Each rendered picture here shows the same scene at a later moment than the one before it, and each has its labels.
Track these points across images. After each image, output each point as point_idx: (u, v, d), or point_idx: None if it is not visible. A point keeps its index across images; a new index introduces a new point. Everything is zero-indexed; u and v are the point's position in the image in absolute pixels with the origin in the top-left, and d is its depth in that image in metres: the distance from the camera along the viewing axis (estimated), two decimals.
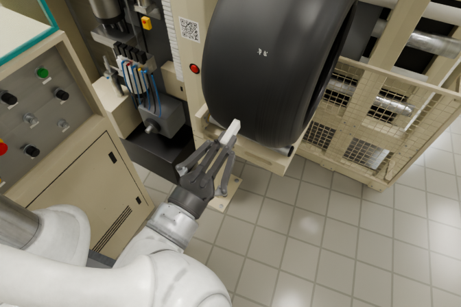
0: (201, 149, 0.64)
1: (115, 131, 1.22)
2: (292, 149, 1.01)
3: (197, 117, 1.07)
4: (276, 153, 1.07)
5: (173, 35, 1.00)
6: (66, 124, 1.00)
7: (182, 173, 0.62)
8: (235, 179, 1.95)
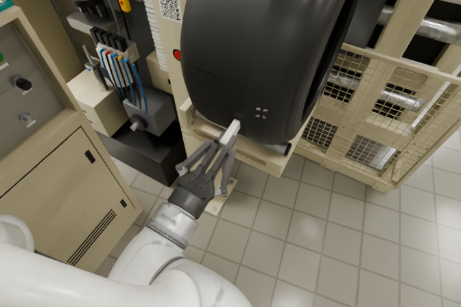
0: (201, 149, 0.64)
1: (92, 127, 1.09)
2: (287, 155, 0.91)
3: (181, 110, 0.94)
4: (272, 151, 0.94)
5: (152, 16, 0.88)
6: (29, 118, 0.87)
7: (182, 173, 0.62)
8: (230, 180, 1.83)
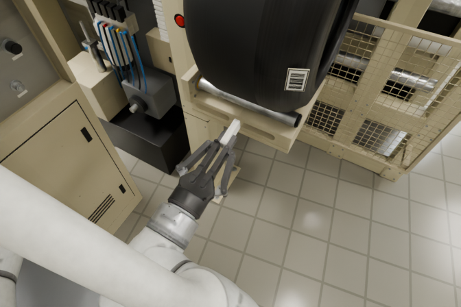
0: (201, 149, 0.64)
1: (88, 103, 1.03)
2: (302, 115, 0.84)
3: (183, 80, 0.88)
4: (280, 124, 0.88)
5: None
6: (20, 86, 0.81)
7: (182, 173, 0.62)
8: (232, 168, 1.76)
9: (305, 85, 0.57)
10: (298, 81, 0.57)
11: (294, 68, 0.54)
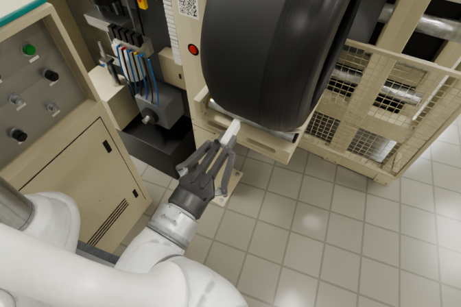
0: (201, 149, 0.64)
1: (110, 118, 1.16)
2: (295, 140, 0.95)
3: (195, 101, 1.01)
4: (280, 139, 1.01)
5: (169, 12, 0.94)
6: (55, 107, 0.94)
7: (182, 173, 0.62)
8: (236, 173, 1.89)
9: (301, 131, 0.90)
10: (296, 130, 0.90)
11: (290, 132, 0.87)
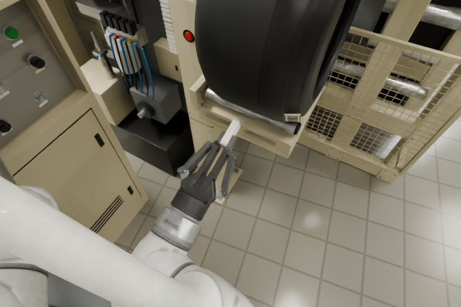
0: (202, 151, 0.65)
1: (101, 110, 1.10)
2: (301, 123, 0.91)
3: (191, 90, 0.95)
4: (280, 131, 0.95)
5: None
6: (42, 96, 0.88)
7: (184, 175, 0.64)
8: (234, 170, 1.84)
9: (300, 119, 0.74)
10: (294, 118, 0.74)
11: (289, 114, 0.71)
